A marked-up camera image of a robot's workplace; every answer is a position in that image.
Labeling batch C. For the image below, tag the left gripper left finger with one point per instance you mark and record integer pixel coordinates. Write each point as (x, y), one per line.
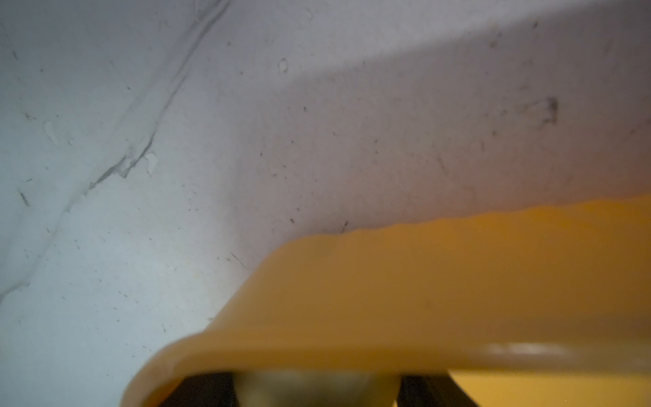
(206, 390)

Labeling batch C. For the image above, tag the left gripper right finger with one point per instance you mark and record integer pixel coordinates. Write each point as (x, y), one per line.
(432, 391)

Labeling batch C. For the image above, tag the matte gold ball ornament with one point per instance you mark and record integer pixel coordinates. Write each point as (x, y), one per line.
(313, 388)

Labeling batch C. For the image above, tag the yellow plastic tray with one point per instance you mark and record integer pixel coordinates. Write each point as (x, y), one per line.
(552, 288)

